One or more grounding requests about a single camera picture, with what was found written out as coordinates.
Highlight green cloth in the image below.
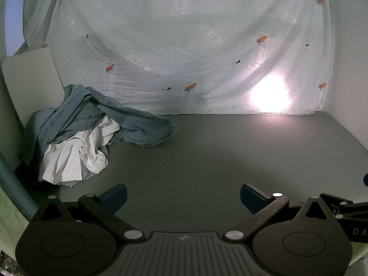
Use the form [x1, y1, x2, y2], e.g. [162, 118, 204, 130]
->
[0, 188, 29, 260]

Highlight blue denim jeans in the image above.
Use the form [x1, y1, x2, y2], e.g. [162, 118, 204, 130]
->
[19, 84, 177, 178]

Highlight white shirt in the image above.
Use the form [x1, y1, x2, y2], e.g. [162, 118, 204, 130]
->
[39, 115, 120, 187]

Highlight teal padded pole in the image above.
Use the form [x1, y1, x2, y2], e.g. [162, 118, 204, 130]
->
[0, 155, 39, 221]

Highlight white carrot print sheet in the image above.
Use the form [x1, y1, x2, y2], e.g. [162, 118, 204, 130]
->
[23, 0, 332, 115]

